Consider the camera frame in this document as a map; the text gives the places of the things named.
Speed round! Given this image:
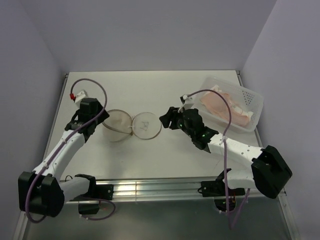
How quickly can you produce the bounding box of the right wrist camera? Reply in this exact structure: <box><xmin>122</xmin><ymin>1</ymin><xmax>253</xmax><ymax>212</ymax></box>
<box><xmin>180</xmin><ymin>94</ymin><xmax>194</xmax><ymax>109</ymax></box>

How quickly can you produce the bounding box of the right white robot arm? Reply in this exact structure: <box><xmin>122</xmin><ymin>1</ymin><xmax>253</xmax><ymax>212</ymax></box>
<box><xmin>159</xmin><ymin>106</ymin><xmax>293</xmax><ymax>199</ymax></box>

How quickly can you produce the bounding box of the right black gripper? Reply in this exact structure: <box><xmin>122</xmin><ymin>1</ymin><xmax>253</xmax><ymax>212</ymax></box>
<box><xmin>159</xmin><ymin>106</ymin><xmax>195</xmax><ymax>139</ymax></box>

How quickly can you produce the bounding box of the aluminium rail frame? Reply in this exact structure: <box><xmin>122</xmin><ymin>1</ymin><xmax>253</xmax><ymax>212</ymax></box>
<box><xmin>13</xmin><ymin>70</ymin><xmax>301</xmax><ymax>240</ymax></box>

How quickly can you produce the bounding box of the pink bra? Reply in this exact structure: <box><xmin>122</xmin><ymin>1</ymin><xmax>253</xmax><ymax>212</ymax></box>
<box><xmin>200</xmin><ymin>89</ymin><xmax>252</xmax><ymax>127</ymax></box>

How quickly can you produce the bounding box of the white garment in basket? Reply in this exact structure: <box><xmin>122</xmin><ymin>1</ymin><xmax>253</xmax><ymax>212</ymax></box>
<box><xmin>211</xmin><ymin>84</ymin><xmax>255</xmax><ymax>120</ymax></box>

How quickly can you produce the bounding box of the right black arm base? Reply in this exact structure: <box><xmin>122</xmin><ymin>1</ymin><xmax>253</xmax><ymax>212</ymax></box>
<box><xmin>197</xmin><ymin>171</ymin><xmax>246</xmax><ymax>212</ymax></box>

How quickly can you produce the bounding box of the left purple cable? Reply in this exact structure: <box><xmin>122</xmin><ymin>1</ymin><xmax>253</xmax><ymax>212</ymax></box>
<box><xmin>26</xmin><ymin>78</ymin><xmax>108</xmax><ymax>223</ymax></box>

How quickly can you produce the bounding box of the clear plastic perforated basket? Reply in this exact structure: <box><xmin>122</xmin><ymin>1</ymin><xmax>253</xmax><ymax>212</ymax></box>
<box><xmin>192</xmin><ymin>76</ymin><xmax>264</xmax><ymax>133</ymax></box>

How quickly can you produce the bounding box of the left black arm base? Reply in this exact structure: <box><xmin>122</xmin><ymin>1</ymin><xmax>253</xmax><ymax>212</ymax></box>
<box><xmin>71</xmin><ymin>184</ymin><xmax>116</xmax><ymax>221</ymax></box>

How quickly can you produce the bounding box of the white mesh laundry bag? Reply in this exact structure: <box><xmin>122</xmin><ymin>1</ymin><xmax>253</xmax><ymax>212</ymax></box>
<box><xmin>102</xmin><ymin>109</ymin><xmax>162</xmax><ymax>143</ymax></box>

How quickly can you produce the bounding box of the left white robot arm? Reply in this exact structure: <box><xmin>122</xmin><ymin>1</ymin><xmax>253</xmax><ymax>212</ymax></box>
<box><xmin>18</xmin><ymin>97</ymin><xmax>109</xmax><ymax>224</ymax></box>

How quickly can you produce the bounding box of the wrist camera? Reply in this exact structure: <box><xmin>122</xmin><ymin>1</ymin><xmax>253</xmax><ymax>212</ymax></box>
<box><xmin>180</xmin><ymin>94</ymin><xmax>194</xmax><ymax>109</ymax></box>
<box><xmin>69</xmin><ymin>89</ymin><xmax>88</xmax><ymax>104</ymax></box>

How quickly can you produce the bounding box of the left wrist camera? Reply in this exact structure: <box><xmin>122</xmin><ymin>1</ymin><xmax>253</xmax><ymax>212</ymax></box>
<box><xmin>69</xmin><ymin>89</ymin><xmax>88</xmax><ymax>104</ymax></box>

